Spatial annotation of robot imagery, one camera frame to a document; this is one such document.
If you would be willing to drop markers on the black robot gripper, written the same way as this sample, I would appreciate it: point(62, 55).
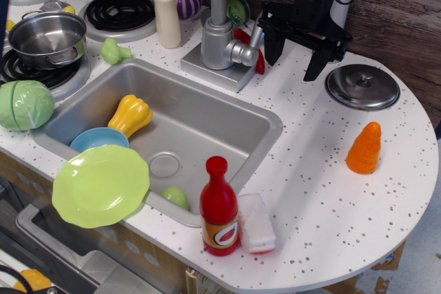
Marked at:
point(307, 22)

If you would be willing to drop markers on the orange toy carrot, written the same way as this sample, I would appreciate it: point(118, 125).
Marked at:
point(364, 155)

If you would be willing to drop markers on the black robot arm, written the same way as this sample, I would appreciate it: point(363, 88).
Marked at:
point(308, 23)

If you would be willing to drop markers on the light green plastic plate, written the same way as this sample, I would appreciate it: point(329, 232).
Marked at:
point(101, 186)

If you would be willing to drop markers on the grey metal pole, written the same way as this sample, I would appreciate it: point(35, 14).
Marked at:
point(339, 12)

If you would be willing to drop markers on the red toy chili pepper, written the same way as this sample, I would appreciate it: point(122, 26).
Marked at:
point(244, 37)

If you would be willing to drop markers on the green toy can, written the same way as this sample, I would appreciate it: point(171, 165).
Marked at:
point(238, 11)

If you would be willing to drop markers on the steel pot lid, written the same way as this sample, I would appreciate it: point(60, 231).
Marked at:
point(362, 87)

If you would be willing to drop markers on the silver toy faucet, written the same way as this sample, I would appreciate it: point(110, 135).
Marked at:
point(220, 58)

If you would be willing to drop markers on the purple striped toy onion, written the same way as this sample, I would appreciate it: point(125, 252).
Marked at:
point(188, 8)

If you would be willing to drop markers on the silver sink basin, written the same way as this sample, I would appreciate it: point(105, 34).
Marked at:
point(191, 123)

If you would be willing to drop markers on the cream plastic bottle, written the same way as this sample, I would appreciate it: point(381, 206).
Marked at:
point(167, 23)

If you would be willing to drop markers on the yellow toy squash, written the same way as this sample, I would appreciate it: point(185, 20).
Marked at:
point(131, 115)

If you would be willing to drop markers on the red ketchup bottle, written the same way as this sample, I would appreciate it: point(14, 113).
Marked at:
point(219, 210)

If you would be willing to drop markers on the light green toy broccoli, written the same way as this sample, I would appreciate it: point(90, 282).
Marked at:
point(113, 53)

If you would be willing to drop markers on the small green toy fruit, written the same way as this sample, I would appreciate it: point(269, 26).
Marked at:
point(177, 196)

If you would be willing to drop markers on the white red sponge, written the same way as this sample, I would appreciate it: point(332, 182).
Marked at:
point(256, 232)

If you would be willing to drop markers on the blue plastic bowl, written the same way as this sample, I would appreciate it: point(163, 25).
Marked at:
point(98, 137)

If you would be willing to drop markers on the black coil burner front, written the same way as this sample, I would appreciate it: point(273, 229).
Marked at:
point(62, 82)

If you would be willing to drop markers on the steel cooking pot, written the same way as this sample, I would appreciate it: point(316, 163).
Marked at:
point(49, 40)

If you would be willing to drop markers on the green toy cabbage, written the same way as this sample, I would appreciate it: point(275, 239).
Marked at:
point(25, 105)

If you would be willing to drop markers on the yellow toy corn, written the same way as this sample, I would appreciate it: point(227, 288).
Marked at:
point(9, 25)

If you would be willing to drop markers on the yellow toy on floor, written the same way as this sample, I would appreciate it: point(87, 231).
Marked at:
point(35, 279)

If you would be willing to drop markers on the silver oven door handle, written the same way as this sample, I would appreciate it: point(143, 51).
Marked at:
point(63, 251)

